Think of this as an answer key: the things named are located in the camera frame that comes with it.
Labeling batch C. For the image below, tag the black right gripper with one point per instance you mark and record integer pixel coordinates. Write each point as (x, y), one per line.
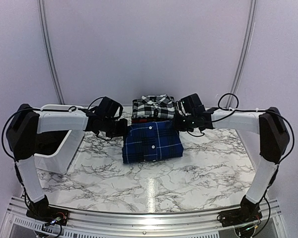
(177, 124)

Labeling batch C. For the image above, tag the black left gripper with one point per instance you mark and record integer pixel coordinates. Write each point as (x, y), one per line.
(122, 131)

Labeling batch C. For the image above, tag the blue plaid long sleeve shirt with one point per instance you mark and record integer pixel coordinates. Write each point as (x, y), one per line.
(151, 141)

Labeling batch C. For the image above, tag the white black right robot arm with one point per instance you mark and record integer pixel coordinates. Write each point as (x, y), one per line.
(274, 135)

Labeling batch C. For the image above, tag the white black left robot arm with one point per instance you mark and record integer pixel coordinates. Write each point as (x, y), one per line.
(23, 127)

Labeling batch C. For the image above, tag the red black folded shirt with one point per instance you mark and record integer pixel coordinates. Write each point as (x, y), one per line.
(134, 121)

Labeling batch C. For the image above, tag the black white checked folded shirt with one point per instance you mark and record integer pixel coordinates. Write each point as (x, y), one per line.
(154, 106)

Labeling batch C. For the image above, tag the white plastic bin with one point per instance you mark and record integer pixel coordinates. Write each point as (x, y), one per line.
(62, 148)

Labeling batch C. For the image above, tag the black garment in bin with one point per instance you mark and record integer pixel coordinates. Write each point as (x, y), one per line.
(47, 143)

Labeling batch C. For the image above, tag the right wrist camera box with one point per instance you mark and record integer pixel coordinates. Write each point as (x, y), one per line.
(191, 105)

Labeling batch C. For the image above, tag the right aluminium wall post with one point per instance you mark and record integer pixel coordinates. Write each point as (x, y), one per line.
(250, 25)

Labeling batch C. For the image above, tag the aluminium wall post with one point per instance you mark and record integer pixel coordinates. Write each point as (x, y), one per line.
(250, 25)
(48, 50)

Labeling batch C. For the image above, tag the aluminium front rail frame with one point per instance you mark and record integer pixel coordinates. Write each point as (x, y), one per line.
(196, 224)

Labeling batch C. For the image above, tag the left aluminium wall post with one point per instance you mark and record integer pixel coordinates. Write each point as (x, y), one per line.
(48, 50)

